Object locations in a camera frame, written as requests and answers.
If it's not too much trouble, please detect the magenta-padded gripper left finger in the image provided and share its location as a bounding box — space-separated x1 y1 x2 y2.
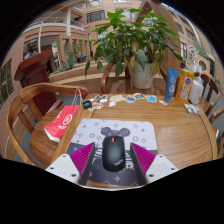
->
45 142 98 186

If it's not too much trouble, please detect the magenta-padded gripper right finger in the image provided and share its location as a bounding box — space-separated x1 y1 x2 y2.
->
129 142 179 186

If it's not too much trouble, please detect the black computer mouse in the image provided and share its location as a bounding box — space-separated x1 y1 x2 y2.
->
101 135 127 173

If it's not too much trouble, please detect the grey patterned mouse pad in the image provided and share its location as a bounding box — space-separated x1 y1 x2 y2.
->
66 118 158 188

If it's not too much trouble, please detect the red paper bag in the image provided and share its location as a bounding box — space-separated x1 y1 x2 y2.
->
43 88 83 143

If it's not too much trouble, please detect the small black round object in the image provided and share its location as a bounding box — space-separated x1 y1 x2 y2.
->
82 100 93 110

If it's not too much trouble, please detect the blue rectangular sticker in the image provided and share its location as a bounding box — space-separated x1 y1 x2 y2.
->
145 94 158 103

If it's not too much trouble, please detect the oval colourful sticker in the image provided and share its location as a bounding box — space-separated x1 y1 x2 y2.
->
133 92 147 101

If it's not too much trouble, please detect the black and white sticker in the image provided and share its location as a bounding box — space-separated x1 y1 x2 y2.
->
93 94 108 103

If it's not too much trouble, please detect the pale yellow sticker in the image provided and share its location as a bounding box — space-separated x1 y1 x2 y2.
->
110 94 126 103

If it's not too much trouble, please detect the blue squeeze tube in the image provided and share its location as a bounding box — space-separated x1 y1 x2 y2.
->
164 68 179 103

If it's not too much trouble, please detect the white pump bottle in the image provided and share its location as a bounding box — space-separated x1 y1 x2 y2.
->
188 71 205 105

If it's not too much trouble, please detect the yellow dish soap bottle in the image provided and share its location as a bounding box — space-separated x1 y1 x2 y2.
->
175 63 195 104

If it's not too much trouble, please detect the green potted plant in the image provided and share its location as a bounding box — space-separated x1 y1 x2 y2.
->
84 9 185 90

